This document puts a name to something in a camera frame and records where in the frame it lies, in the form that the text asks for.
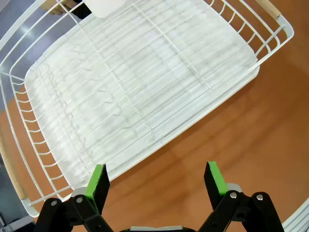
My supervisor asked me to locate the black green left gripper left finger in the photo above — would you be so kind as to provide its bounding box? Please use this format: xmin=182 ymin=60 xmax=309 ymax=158
xmin=33 ymin=163 xmax=114 ymax=232

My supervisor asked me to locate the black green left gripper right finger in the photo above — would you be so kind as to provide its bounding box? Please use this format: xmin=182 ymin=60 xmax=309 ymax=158
xmin=197 ymin=161 xmax=285 ymax=232

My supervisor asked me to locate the white plastic drain tray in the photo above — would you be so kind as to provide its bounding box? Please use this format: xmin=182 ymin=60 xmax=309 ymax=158
xmin=24 ymin=0 xmax=261 ymax=191

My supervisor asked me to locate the white wire dish rack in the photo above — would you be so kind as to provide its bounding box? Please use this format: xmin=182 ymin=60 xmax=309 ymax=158
xmin=0 ymin=0 xmax=295 ymax=218

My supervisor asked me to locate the white ribbed object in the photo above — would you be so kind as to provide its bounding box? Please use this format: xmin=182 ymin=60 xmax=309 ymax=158
xmin=281 ymin=197 xmax=309 ymax=232

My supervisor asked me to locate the white plastic cutlery cup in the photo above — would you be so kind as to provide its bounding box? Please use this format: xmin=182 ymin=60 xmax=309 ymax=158
xmin=82 ymin=0 xmax=127 ymax=19

